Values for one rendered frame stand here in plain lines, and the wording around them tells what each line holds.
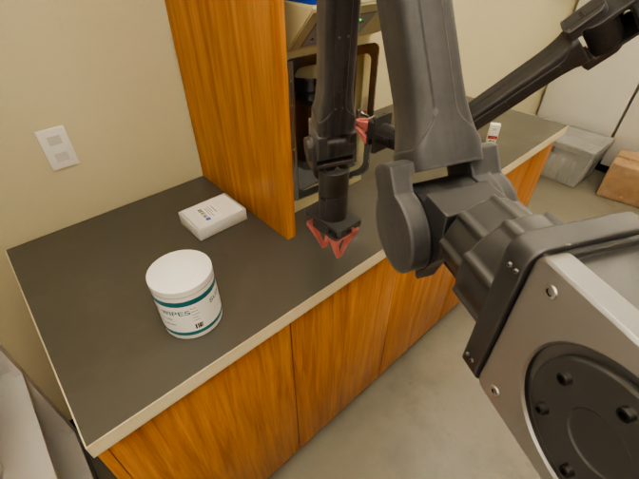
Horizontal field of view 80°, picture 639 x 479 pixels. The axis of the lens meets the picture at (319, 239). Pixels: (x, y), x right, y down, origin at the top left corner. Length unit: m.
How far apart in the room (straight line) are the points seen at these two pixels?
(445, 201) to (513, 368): 0.12
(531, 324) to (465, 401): 1.72
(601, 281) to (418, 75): 0.20
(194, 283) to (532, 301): 0.66
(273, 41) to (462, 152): 0.60
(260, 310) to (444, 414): 1.18
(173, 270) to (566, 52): 0.87
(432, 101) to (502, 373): 0.21
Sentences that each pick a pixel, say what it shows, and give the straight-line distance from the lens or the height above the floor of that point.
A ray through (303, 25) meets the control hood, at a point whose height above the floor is 1.47.
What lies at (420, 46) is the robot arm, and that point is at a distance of 0.34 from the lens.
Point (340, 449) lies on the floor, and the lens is 1.76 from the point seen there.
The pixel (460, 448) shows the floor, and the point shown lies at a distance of 1.85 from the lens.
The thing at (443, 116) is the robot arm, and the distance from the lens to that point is 0.34.
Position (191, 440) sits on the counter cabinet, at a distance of 1.09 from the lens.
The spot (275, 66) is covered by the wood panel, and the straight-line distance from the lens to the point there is 0.88.
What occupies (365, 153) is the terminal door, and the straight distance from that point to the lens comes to 1.28.
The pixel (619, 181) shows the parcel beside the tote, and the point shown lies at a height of 0.16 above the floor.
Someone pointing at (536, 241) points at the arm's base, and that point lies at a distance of 0.23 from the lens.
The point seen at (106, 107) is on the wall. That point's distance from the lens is 1.30.
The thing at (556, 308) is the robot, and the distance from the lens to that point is 0.22.
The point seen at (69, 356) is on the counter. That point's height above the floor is 0.94.
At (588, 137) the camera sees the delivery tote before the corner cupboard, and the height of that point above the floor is 0.33.
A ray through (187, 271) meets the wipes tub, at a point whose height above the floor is 1.09.
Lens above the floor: 1.64
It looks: 40 degrees down
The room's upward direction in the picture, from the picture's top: straight up
